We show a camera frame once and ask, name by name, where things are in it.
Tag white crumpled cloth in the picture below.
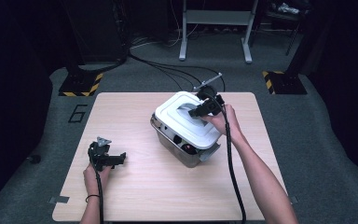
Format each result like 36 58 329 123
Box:
276 2 301 15

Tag grey tape piece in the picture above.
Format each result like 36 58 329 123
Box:
48 195 70 204

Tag black floor cable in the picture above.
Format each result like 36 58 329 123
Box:
148 63 204 93
129 52 227 92

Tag white metal stand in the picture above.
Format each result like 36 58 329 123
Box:
178 0 260 64

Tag dark cabinet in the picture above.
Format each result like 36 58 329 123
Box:
74 0 130 64

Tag person's right hand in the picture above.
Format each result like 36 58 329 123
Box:
200 104 243 144

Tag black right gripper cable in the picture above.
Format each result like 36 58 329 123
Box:
218 98 247 224

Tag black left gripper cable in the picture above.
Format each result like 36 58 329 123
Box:
88 152 104 224

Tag dark chair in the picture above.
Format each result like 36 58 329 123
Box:
255 0 307 57

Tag white lid with grey handle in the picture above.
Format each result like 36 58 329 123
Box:
154 91 222 150

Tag translucent grey storage box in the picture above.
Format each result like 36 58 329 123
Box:
149 112 222 169

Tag person's left hand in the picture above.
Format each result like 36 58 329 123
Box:
83 163 111 197

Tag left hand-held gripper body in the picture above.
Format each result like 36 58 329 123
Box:
88 135 113 172

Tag white floor cables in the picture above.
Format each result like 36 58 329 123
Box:
130 18 206 49

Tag black yellow striped stand base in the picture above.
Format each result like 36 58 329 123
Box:
262 70 308 95
58 72 104 97

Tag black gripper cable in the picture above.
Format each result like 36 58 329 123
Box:
218 98 247 224
88 152 104 224

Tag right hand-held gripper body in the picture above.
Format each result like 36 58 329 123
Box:
193 72 226 117

